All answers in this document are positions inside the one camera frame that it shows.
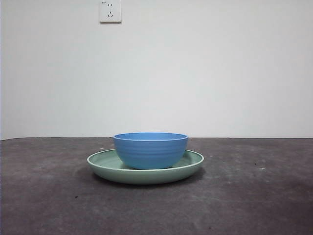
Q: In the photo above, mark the green shallow plate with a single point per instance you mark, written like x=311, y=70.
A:
x=146, y=176

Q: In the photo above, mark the white wall socket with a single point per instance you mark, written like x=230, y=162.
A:
x=110, y=14

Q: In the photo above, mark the blue ribbed bowl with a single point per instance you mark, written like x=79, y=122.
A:
x=150, y=154

